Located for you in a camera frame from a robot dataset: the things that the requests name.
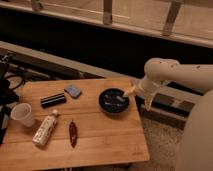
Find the black rectangular box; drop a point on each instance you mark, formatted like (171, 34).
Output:
(53, 100)

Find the red chili pepper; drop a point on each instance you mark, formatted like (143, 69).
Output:
(73, 133)

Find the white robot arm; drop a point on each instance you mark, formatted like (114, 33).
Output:
(196, 147)

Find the blue sponge block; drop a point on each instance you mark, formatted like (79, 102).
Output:
(73, 91)

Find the clear plastic cup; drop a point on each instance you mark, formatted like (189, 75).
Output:
(23, 114)

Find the black ceramic bowl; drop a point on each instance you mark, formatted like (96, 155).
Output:
(112, 101)

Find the metal railing post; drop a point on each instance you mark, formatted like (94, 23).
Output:
(171, 17)
(36, 5)
(107, 12)

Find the wooden table board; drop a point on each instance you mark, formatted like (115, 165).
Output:
(84, 134)

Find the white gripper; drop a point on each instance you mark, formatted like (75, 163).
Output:
(144, 88)

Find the black equipment with cables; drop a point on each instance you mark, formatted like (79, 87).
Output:
(7, 95)

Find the white plastic bottle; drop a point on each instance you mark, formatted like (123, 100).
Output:
(43, 133)

